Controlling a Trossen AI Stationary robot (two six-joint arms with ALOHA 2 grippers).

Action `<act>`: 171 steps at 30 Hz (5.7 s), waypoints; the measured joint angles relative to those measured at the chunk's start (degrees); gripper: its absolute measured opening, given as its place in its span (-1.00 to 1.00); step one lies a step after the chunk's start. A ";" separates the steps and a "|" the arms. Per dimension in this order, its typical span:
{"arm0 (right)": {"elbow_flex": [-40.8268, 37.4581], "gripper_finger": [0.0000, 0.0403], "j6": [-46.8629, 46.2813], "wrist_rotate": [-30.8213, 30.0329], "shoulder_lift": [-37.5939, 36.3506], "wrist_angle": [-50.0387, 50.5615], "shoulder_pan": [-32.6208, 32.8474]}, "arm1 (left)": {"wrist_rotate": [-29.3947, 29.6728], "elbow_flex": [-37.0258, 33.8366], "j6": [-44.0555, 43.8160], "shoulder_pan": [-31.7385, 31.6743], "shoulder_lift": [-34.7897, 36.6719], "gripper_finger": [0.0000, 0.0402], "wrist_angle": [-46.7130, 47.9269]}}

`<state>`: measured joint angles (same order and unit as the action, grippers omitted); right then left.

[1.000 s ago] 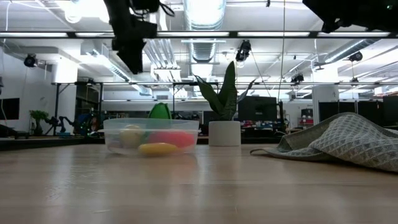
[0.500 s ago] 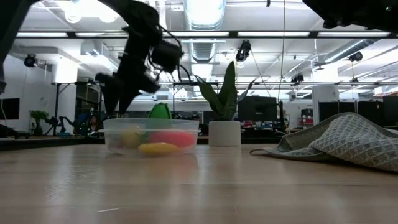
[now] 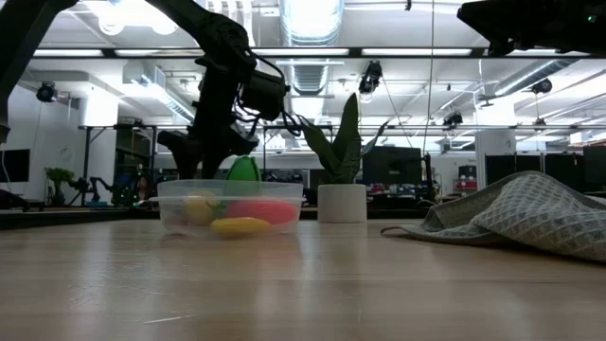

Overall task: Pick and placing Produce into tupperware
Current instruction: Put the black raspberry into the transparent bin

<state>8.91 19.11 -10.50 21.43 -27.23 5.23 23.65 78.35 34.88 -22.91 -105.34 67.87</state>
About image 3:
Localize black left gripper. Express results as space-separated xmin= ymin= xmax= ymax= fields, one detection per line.
xmin=157 ymin=56 xmax=260 ymax=181

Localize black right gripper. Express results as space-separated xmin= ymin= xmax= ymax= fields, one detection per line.
xmin=455 ymin=0 xmax=606 ymax=58

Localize green toy pepper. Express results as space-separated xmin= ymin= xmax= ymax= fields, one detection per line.
xmin=224 ymin=154 xmax=262 ymax=200

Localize yellow toy lemon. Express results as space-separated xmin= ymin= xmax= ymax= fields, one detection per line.
xmin=182 ymin=189 xmax=223 ymax=227

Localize long yellow toy fruit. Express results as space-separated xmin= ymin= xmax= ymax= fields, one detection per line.
xmin=209 ymin=216 xmax=275 ymax=239

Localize orange toy carrot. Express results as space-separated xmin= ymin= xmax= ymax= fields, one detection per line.
xmin=215 ymin=198 xmax=300 ymax=227

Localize clear plastic tupperware container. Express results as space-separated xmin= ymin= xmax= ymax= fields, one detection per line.
xmin=150 ymin=179 xmax=307 ymax=238

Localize person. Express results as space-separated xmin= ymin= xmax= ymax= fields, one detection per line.
xmin=132 ymin=172 xmax=157 ymax=203

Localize background black robot arms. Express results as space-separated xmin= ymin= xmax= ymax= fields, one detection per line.
xmin=70 ymin=170 xmax=125 ymax=207

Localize small green background plant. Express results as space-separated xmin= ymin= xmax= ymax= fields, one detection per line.
xmin=45 ymin=167 xmax=76 ymax=207

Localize green snake plant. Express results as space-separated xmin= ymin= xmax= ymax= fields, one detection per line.
xmin=297 ymin=92 xmax=392 ymax=185

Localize white plant pot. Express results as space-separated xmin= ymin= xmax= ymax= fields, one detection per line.
xmin=316 ymin=183 xmax=368 ymax=224

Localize black room divider panel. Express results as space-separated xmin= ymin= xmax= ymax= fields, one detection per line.
xmin=485 ymin=144 xmax=606 ymax=193

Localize large black monitor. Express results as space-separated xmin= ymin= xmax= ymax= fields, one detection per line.
xmin=362 ymin=145 xmax=423 ymax=187

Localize grey waffle-weave towel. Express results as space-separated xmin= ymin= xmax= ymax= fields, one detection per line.
xmin=381 ymin=170 xmax=606 ymax=263

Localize black wall screen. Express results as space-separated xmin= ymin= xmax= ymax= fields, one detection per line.
xmin=0 ymin=149 xmax=31 ymax=184

